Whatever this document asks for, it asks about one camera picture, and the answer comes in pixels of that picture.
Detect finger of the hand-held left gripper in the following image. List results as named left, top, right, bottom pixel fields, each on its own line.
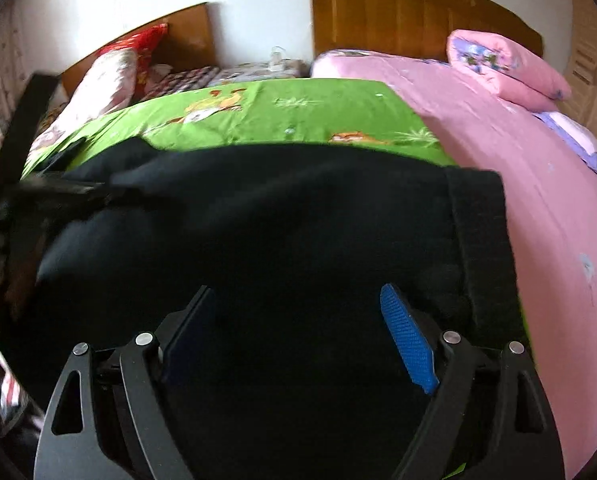
left=23, top=172, right=112, bottom=206

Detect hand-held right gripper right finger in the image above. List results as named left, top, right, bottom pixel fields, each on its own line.
left=380, top=283, right=565, bottom=480

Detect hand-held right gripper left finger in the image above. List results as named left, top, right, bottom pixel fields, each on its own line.
left=33, top=285, right=218, bottom=480

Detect black pants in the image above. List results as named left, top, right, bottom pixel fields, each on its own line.
left=8, top=137, right=529, bottom=480

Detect pink curtain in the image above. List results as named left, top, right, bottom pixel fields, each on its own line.
left=0, top=7, right=32, bottom=131

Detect pink white pillow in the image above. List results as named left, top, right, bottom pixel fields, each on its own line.
left=31, top=50, right=149, bottom=156

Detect red pillow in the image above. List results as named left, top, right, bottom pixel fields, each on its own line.
left=98, top=23, right=169, bottom=98

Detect brown checked bed sheet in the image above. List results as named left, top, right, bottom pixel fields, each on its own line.
left=141, top=60, right=309, bottom=101

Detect small wooden headboard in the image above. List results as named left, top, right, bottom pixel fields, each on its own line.
left=61, top=2, right=220, bottom=96

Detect pink bed sheet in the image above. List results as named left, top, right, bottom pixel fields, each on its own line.
left=310, top=50, right=597, bottom=480

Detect green printed blanket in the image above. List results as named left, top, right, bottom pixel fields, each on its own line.
left=21, top=79, right=535, bottom=480

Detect folded pink quilt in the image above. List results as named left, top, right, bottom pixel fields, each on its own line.
left=446, top=29, right=572, bottom=113

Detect large wooden headboard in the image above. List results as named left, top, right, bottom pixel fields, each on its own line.
left=309, top=0, right=544, bottom=58

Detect wooden wardrobe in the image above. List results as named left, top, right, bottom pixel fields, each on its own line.
left=561, top=0, right=597, bottom=146

